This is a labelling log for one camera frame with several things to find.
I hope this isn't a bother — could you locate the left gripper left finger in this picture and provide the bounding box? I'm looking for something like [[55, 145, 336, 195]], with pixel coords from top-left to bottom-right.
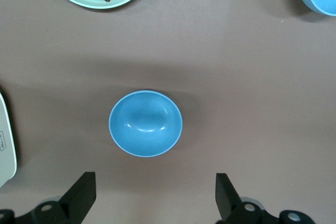
[[30, 171, 97, 224]]

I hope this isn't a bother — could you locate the beige flat device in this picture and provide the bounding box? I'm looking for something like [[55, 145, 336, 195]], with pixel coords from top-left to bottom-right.
[[0, 87, 18, 189]]

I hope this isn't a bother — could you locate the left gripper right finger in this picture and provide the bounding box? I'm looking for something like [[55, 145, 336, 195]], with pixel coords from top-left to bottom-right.
[[215, 173, 279, 224]]

